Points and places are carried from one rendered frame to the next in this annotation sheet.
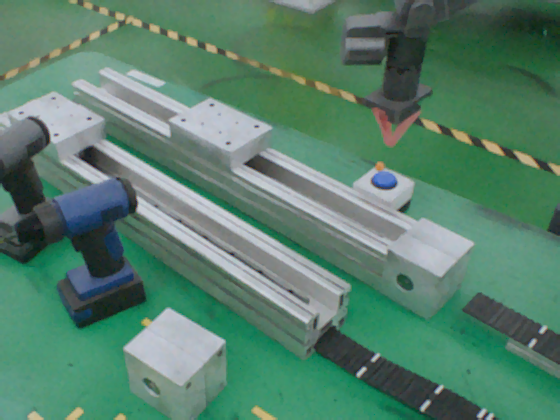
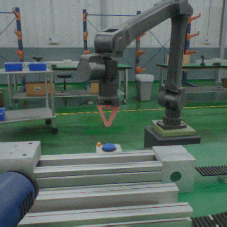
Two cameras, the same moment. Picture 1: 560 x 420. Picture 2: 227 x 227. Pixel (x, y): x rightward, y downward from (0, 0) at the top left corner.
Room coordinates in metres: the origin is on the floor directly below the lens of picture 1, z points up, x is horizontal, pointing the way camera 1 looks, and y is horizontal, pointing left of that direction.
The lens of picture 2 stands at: (0.46, 0.30, 1.16)
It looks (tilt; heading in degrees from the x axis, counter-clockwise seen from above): 15 degrees down; 308
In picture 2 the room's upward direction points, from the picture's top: straight up
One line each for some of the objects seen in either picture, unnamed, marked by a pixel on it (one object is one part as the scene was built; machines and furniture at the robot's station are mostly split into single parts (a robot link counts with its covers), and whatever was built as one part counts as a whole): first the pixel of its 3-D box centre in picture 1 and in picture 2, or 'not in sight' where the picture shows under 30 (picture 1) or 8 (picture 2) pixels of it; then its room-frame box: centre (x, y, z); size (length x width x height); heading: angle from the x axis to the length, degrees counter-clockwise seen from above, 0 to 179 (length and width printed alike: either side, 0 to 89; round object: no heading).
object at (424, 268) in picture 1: (429, 264); (170, 166); (0.74, -0.33, 0.83); 0.12 x 0.09 x 0.10; 135
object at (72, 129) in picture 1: (58, 131); not in sight; (1.10, 0.30, 0.87); 0.16 x 0.11 x 0.07; 45
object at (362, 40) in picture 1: (384, 27); (99, 58); (0.94, -0.25, 1.13); 0.12 x 0.09 x 0.12; 87
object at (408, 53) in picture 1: (403, 46); (106, 69); (0.95, -0.29, 1.10); 0.07 x 0.06 x 0.07; 87
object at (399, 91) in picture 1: (400, 82); (107, 89); (0.94, -0.30, 1.03); 0.10 x 0.07 x 0.07; 133
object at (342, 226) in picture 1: (220, 160); (7, 179); (1.05, -0.01, 0.82); 0.80 x 0.10 x 0.09; 45
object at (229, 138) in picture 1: (220, 139); (5, 161); (1.05, -0.01, 0.87); 0.16 x 0.11 x 0.07; 45
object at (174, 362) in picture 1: (182, 361); not in sight; (0.56, 0.06, 0.83); 0.11 x 0.10 x 0.10; 141
